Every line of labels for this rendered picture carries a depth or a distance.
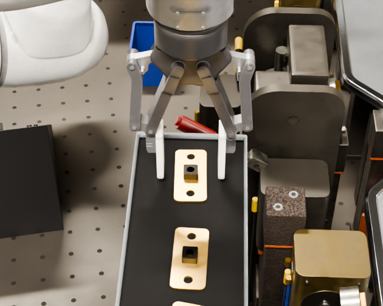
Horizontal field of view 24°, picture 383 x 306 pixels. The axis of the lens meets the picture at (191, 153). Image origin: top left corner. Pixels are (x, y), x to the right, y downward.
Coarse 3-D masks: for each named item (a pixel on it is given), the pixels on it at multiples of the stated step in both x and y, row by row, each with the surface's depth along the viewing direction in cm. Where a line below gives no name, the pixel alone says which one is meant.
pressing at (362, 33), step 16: (336, 0) 158; (352, 0) 158; (368, 0) 158; (336, 16) 154; (352, 16) 155; (368, 16) 155; (336, 32) 151; (352, 32) 152; (368, 32) 152; (352, 48) 148; (368, 48) 148; (352, 64) 145; (368, 64) 145; (352, 80) 142; (368, 80) 143; (368, 96) 140; (368, 192) 125; (368, 208) 123; (368, 224) 121; (368, 240) 120
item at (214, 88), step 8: (200, 64) 91; (208, 64) 92; (200, 72) 92; (208, 72) 92; (208, 80) 93; (216, 80) 95; (208, 88) 93; (216, 88) 93; (216, 96) 95; (224, 96) 97; (216, 104) 96; (224, 104) 96; (224, 112) 97; (232, 112) 99; (224, 120) 97; (232, 120) 98; (224, 128) 98; (232, 128) 98; (232, 136) 98
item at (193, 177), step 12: (180, 156) 108; (204, 156) 108; (180, 168) 106; (192, 168) 105; (204, 168) 106; (180, 180) 105; (192, 180) 105; (204, 180) 105; (180, 192) 103; (204, 192) 103
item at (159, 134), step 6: (162, 120) 101; (162, 126) 100; (156, 132) 99; (162, 132) 100; (156, 138) 99; (162, 138) 100; (156, 144) 100; (162, 144) 100; (156, 150) 101; (162, 150) 101; (156, 156) 101; (162, 156) 101; (162, 162) 102; (162, 168) 103; (162, 174) 103
